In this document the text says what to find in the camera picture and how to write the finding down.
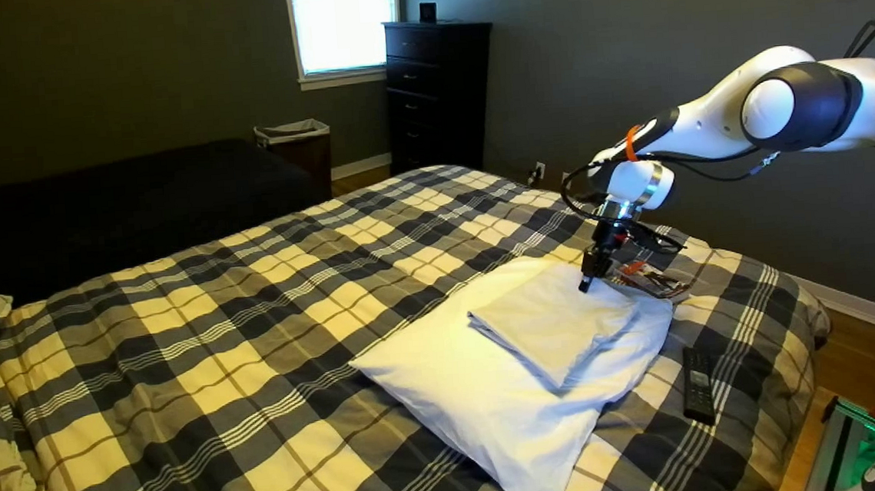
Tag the white pillow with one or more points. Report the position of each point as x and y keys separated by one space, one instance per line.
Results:
x=487 y=404

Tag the black dresser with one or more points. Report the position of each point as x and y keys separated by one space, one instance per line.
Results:
x=438 y=91

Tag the window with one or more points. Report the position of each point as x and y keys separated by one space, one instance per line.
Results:
x=345 y=21

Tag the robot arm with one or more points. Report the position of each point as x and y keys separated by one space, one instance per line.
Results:
x=713 y=114

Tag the glossy printed packet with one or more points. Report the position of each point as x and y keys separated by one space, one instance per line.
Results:
x=655 y=280

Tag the trash bin with liner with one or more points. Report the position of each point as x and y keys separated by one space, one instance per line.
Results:
x=296 y=144

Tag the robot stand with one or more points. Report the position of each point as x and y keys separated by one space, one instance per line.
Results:
x=844 y=448

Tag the plaid yellow grey duvet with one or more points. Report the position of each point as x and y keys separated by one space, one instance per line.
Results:
x=222 y=353

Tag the small black box device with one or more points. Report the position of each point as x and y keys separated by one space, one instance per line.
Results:
x=427 y=12

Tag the black remote control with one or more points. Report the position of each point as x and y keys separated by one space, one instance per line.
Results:
x=698 y=385

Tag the white cloth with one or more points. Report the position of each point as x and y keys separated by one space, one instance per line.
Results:
x=551 y=322

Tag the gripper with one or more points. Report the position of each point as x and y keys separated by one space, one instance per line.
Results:
x=607 y=243

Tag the wall socket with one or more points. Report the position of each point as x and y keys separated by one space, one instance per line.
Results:
x=539 y=171

